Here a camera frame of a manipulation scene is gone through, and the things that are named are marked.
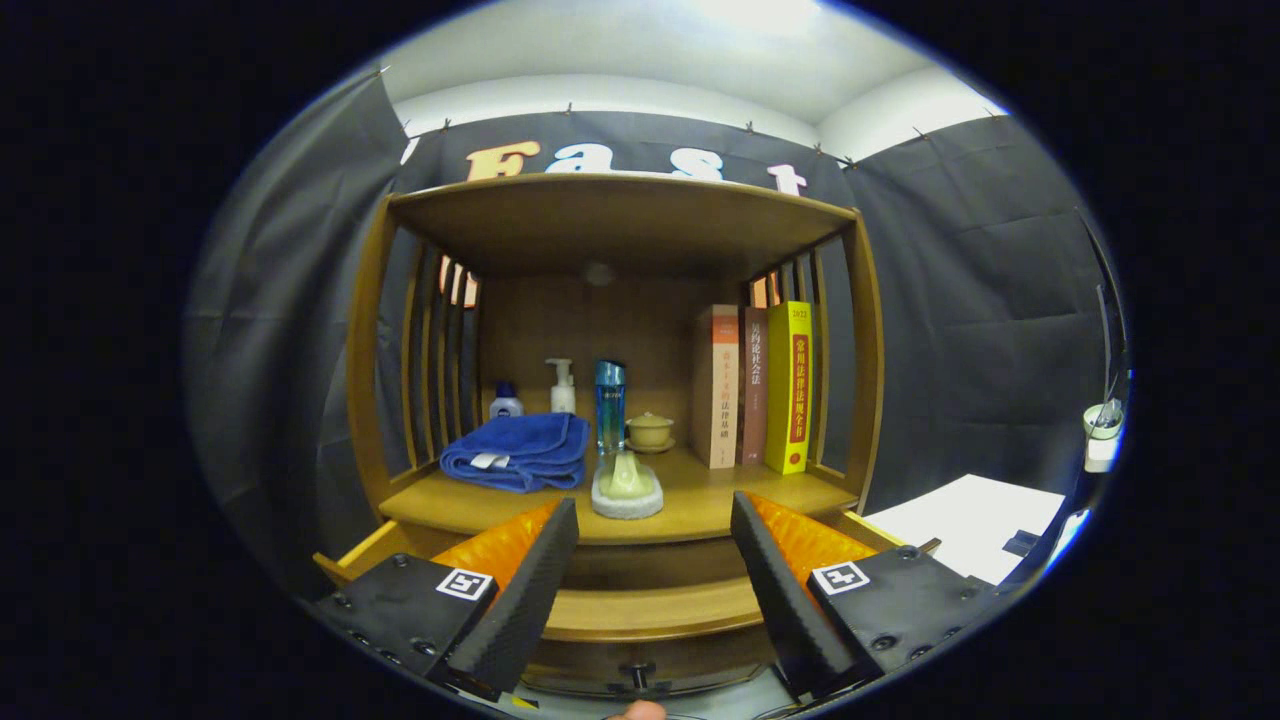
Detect orange and white book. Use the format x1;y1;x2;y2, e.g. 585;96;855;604
692;304;742;470

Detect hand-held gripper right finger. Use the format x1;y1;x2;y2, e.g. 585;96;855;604
729;490;1011;701

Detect brown book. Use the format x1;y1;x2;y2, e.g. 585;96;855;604
738;306;770;466

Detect green scrub brush white base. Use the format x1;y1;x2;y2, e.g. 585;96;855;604
590;450;665;520

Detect wooden countertop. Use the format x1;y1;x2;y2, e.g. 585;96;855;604
380;445;859;546

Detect black backdrop cloth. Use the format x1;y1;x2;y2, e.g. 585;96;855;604
183;68;1126;601

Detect blue folded towel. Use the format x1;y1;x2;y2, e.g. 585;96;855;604
440;412;591;494

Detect wooden drawer with black knob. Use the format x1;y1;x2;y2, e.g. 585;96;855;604
313;510;943;696

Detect white table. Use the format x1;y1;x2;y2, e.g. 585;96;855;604
862;473;1067;586

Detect yellow lidded teacup with saucer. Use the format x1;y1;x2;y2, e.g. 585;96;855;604
625;411;677;455

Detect yellow book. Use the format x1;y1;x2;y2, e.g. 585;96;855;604
764;301;814;476

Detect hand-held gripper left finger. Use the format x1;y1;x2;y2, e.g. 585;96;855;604
308;497;581;703

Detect blue glass bottle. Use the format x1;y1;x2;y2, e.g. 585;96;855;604
594;360;627;456

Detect small white device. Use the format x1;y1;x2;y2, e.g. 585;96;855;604
1083;398;1126;473

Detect wooden cabinet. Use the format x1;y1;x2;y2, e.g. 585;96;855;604
345;172;887;701

